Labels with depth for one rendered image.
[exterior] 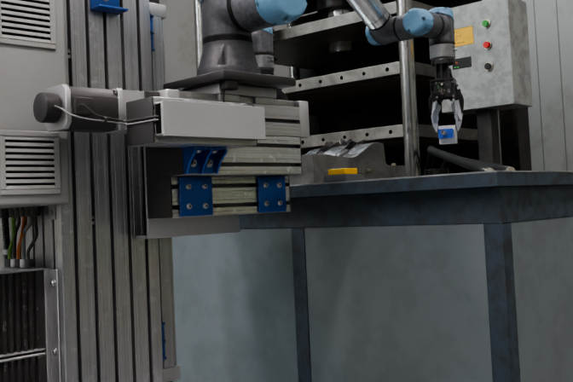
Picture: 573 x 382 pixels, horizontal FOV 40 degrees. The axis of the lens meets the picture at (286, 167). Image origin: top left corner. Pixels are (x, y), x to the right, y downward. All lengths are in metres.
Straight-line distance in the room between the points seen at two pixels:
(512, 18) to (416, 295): 1.29
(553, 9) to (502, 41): 1.93
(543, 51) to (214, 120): 3.54
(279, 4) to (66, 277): 0.74
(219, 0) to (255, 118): 0.33
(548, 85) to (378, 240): 2.85
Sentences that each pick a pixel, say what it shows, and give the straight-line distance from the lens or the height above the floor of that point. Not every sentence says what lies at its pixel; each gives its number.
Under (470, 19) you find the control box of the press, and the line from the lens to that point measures 3.10.
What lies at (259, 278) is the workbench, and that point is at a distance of 2.49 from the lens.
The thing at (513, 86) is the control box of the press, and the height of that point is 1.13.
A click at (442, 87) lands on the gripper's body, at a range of 2.37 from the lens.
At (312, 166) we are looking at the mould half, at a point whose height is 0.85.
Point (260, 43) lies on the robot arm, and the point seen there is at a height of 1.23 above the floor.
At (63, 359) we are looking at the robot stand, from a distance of 1.76.
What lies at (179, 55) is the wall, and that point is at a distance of 5.26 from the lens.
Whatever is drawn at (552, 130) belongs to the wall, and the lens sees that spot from 4.86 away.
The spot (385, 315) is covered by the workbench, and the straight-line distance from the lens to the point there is 2.20.
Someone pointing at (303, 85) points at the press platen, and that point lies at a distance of 3.46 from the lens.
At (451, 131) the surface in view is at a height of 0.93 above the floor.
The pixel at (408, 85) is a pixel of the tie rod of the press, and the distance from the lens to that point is 3.05.
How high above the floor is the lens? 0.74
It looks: 3 degrees up
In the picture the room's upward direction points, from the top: 3 degrees counter-clockwise
